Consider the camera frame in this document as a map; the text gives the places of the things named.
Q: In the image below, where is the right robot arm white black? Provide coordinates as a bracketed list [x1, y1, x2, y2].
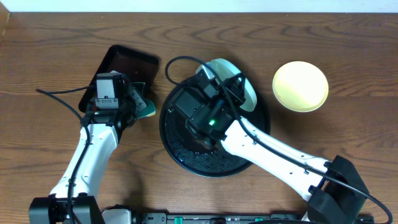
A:
[160, 72, 368, 223]

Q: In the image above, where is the light green plate with stain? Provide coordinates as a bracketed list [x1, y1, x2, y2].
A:
[210, 58, 257, 112]

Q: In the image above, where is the green yellow sponge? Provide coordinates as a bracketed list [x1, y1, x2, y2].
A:
[131, 82, 156, 119]

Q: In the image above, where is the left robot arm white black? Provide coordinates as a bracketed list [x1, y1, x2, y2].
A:
[29, 74, 155, 223]

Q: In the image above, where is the rectangular black tray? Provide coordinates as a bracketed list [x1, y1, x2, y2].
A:
[90, 45, 159, 98]

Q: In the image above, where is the round black tray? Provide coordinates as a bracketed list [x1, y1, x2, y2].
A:
[159, 86, 252, 177]

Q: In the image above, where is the yellow plate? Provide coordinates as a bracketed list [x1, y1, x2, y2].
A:
[272, 61, 329, 113]

